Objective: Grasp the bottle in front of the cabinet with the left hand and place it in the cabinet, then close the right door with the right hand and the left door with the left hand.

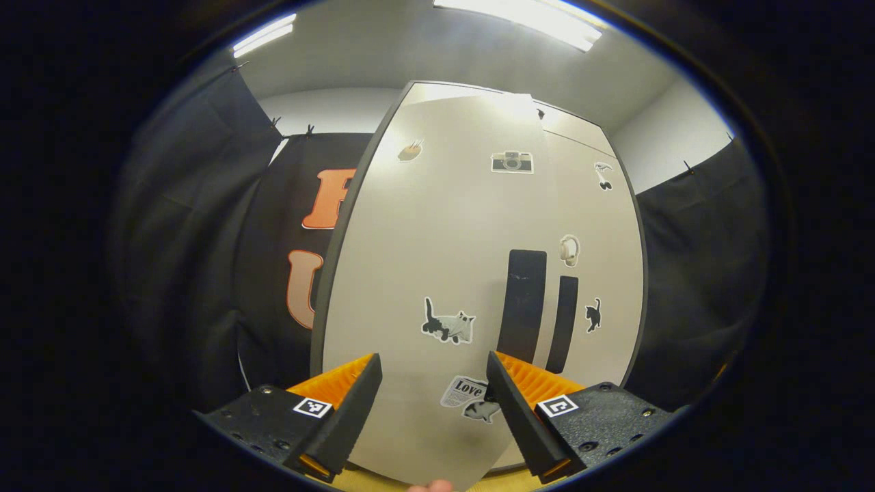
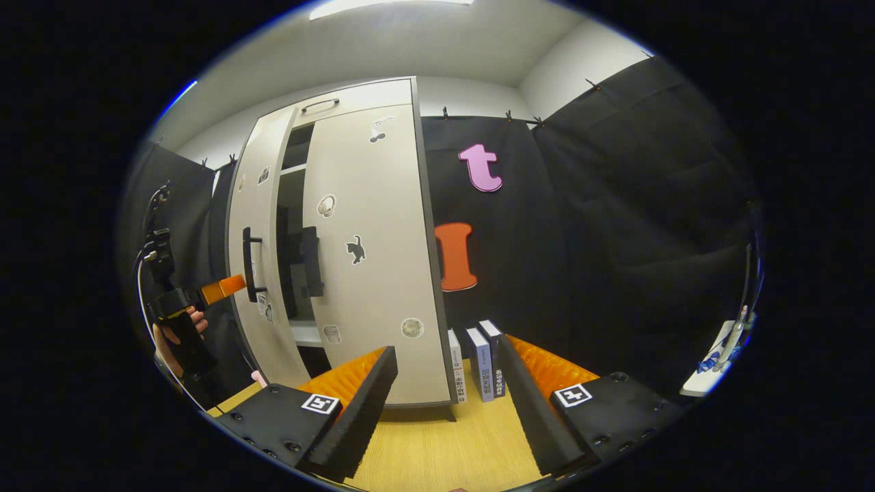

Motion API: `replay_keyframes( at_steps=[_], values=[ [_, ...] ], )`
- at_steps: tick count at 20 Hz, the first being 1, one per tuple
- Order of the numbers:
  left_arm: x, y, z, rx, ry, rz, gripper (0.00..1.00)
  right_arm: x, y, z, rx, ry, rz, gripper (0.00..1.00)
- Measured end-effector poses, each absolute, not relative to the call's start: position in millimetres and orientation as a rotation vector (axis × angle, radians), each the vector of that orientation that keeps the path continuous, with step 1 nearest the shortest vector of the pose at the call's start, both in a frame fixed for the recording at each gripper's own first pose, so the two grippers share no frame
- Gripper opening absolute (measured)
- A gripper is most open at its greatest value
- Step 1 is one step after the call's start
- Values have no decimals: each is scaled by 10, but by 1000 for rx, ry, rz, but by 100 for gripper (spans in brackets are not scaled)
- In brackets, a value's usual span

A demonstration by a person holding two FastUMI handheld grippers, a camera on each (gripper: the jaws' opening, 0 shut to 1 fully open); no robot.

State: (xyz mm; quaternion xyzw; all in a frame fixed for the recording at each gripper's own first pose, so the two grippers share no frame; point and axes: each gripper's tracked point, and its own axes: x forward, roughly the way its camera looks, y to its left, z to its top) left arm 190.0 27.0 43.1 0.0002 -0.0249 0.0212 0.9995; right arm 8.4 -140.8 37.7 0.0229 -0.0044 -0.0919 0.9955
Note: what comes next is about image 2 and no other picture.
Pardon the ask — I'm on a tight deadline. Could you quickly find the blue grey book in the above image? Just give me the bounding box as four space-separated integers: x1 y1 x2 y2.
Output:
466 327 495 402

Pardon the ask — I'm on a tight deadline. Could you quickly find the small blue object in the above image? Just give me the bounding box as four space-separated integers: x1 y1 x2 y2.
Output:
697 347 737 374

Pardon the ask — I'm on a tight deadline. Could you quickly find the white board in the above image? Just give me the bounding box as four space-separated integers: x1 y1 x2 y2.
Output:
680 307 757 398

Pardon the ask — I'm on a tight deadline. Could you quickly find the white and grey cabinet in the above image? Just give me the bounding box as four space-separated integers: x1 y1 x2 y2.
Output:
226 75 460 422

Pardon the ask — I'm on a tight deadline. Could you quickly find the black backdrop cloth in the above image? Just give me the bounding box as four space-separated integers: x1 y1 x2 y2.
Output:
120 58 765 411

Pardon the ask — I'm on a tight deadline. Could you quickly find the white cabinet door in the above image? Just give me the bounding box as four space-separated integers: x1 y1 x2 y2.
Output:
302 102 455 405
228 106 299 387

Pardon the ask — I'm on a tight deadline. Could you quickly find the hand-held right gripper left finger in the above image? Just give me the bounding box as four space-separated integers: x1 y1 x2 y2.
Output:
211 345 399 483

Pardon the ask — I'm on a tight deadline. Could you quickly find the black door handle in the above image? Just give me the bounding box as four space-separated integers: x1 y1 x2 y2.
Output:
242 227 265 303

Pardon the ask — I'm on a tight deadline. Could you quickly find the white drawer front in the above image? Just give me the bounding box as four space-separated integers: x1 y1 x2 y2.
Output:
293 77 415 128

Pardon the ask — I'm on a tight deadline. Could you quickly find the white book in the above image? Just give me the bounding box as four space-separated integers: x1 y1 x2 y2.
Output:
448 328 468 404

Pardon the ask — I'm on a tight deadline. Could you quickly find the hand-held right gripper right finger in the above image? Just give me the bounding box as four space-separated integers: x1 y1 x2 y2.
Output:
496 333 684 479

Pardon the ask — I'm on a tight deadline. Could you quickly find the dark book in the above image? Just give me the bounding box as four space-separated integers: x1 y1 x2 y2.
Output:
479 319 507 398

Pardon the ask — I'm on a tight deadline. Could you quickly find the white cable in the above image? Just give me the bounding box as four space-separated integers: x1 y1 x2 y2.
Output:
135 251 169 383

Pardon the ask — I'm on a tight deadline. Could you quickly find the ceiling light panel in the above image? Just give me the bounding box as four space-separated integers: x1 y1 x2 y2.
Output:
309 0 474 20
161 81 199 117

